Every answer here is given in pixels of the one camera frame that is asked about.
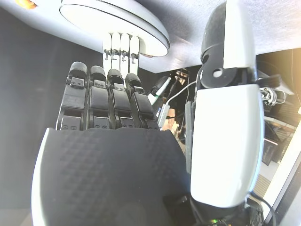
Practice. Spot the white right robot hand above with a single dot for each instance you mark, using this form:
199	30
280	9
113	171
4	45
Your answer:
105	169

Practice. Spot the silver usb adapter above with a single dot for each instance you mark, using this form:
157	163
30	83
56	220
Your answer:
163	115

